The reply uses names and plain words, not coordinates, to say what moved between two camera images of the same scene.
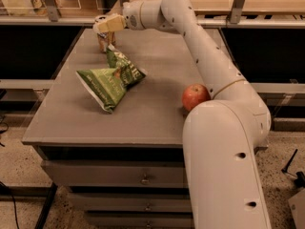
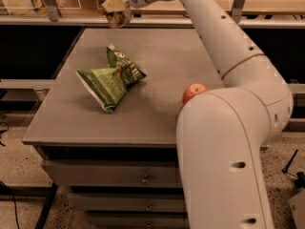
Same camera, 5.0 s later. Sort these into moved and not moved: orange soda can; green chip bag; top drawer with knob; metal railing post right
Moved: orange soda can
Not moved: top drawer with knob; metal railing post right; green chip bag
